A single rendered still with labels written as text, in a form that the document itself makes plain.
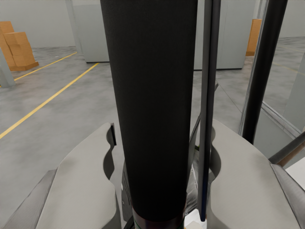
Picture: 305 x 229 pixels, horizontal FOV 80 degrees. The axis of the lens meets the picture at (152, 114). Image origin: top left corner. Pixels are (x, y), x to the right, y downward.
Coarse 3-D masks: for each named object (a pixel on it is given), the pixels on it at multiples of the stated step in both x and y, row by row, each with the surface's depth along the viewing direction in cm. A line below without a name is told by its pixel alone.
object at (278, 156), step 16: (272, 0) 10; (272, 16) 11; (272, 32) 11; (272, 48) 11; (256, 64) 12; (256, 80) 13; (256, 96) 13; (256, 112) 14; (304, 128) 30; (288, 144) 25; (272, 160) 22
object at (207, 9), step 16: (208, 0) 6; (208, 16) 6; (208, 32) 7; (208, 48) 7; (208, 64) 7; (208, 80) 7; (208, 96) 7; (208, 112) 8; (208, 128) 8; (208, 144) 9; (208, 160) 9
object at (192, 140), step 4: (216, 84) 39; (216, 88) 38; (200, 112) 44; (200, 116) 38; (196, 124) 38; (196, 128) 37; (192, 132) 40; (196, 132) 44; (192, 136) 37; (196, 136) 51; (192, 140) 39; (192, 144) 43; (192, 148) 45; (192, 152) 47; (188, 156) 41; (192, 156) 48; (188, 160) 42; (188, 164) 43; (188, 168) 44; (188, 172) 45; (188, 176) 45
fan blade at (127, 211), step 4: (124, 160) 64; (124, 164) 62; (124, 168) 61; (124, 172) 60; (124, 176) 59; (124, 180) 59; (124, 184) 58; (128, 184) 52; (124, 188) 59; (128, 188) 52; (124, 192) 59; (128, 192) 52; (124, 196) 60; (128, 196) 52; (124, 200) 61; (128, 200) 52; (124, 204) 62; (128, 204) 54; (124, 208) 62; (128, 208) 57; (124, 212) 62; (128, 212) 58; (132, 212) 51; (124, 216) 63; (128, 216) 58; (124, 220) 63
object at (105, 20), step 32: (128, 0) 5; (160, 0) 5; (192, 0) 6; (128, 32) 5; (160, 32) 5; (192, 32) 6; (128, 64) 6; (160, 64) 6; (192, 64) 7; (128, 96) 7; (160, 96) 6; (128, 128) 7; (160, 128) 7; (128, 160) 8; (160, 160) 8; (160, 192) 9
